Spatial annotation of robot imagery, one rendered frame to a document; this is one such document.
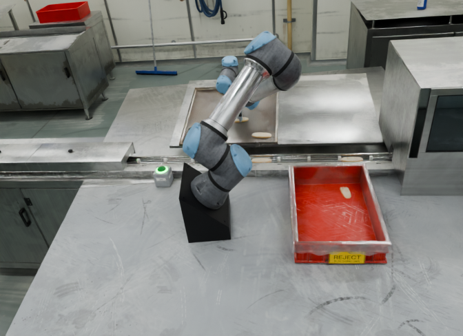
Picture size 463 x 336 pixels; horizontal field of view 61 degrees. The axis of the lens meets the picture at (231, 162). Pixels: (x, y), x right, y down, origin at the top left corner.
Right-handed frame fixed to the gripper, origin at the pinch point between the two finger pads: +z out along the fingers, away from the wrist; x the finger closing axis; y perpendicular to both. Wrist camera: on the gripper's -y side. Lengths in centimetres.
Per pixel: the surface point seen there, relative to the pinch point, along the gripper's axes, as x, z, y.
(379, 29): -122, 25, -110
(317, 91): -19.3, 2.4, -43.3
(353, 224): 75, -1, -41
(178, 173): 34.5, 2.2, 31.9
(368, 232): 79, -2, -45
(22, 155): 18, -4, 112
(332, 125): 11.7, 2.2, -45.5
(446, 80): 47, -44, -76
